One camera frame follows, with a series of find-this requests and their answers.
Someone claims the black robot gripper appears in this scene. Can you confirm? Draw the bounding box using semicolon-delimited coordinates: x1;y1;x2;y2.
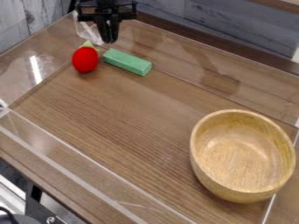
77;0;138;43

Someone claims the red toy strawberry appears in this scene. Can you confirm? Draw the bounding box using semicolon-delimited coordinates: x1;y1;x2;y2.
71;40;99;73

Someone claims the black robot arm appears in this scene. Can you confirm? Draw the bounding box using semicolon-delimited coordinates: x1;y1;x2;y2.
75;0;138;44

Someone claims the green rectangular block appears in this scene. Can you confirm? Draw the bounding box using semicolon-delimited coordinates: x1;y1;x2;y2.
103;48;153;76

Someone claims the wooden bowl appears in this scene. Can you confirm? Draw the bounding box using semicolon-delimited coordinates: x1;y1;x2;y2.
190;109;296;204

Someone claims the clear acrylic corner bracket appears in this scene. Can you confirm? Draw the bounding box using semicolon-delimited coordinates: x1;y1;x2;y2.
73;11;105;46

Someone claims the clear acrylic tray wall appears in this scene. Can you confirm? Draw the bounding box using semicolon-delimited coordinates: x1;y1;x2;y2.
0;17;299;224

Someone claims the black table leg bracket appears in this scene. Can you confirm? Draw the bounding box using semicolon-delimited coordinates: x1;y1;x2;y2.
23;183;81;224

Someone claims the black cable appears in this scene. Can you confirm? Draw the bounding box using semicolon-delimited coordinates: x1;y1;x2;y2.
0;206;19;224

